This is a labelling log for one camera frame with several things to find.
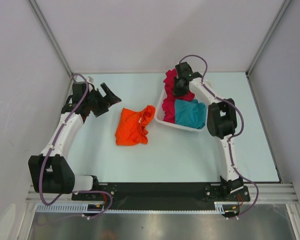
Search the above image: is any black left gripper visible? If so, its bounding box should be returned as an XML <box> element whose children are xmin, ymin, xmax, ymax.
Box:
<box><xmin>85</xmin><ymin>83</ymin><xmax>121</xmax><ymax>117</ymax></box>

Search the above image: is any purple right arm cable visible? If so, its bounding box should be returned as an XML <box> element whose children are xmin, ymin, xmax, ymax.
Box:
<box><xmin>177</xmin><ymin>54</ymin><xmax>260</xmax><ymax>221</ymax></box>

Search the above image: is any red t-shirt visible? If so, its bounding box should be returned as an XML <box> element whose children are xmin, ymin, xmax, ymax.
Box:
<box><xmin>161</xmin><ymin>68</ymin><xmax>195</xmax><ymax>124</ymax></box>

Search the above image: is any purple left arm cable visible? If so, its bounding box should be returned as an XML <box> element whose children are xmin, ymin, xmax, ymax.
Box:
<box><xmin>39</xmin><ymin>72</ymin><xmax>114</xmax><ymax>221</ymax></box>

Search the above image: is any white plastic laundry basket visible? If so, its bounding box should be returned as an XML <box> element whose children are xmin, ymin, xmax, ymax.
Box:
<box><xmin>154</xmin><ymin>77</ymin><xmax>208</xmax><ymax>132</ymax></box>

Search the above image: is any white slotted cable duct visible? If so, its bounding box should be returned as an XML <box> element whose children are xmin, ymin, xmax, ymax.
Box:
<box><xmin>36</xmin><ymin>202</ymin><xmax>239</xmax><ymax>215</ymax></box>

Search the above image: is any aluminium frame rail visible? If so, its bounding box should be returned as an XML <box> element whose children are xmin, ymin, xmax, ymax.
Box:
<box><xmin>24</xmin><ymin>182</ymin><xmax>300</xmax><ymax>204</ymax></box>

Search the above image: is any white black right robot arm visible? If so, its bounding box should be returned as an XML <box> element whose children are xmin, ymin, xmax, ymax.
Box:
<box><xmin>173</xmin><ymin>62</ymin><xmax>244</xmax><ymax>201</ymax></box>

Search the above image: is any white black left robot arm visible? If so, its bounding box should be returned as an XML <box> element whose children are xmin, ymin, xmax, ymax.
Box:
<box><xmin>28</xmin><ymin>81</ymin><xmax>121</xmax><ymax>200</ymax></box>

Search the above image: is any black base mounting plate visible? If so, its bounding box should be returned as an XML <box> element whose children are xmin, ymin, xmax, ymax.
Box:
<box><xmin>71</xmin><ymin>181</ymin><xmax>251</xmax><ymax>211</ymax></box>

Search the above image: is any teal t-shirt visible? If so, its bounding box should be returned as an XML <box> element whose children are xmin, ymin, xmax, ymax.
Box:
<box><xmin>174</xmin><ymin>99</ymin><xmax>207</xmax><ymax>130</ymax></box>

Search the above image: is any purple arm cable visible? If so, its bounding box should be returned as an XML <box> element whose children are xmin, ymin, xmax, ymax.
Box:
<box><xmin>39</xmin><ymin>72</ymin><xmax>114</xmax><ymax>221</ymax></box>
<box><xmin>177</xmin><ymin>54</ymin><xmax>260</xmax><ymax>221</ymax></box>

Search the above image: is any orange t-shirt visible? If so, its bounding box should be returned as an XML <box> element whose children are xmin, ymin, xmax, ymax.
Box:
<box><xmin>114</xmin><ymin>105</ymin><xmax>156</xmax><ymax>146</ymax></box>

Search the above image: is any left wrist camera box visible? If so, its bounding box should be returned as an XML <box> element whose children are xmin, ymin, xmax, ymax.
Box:
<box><xmin>86</xmin><ymin>76</ymin><xmax>94</xmax><ymax>84</ymax></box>

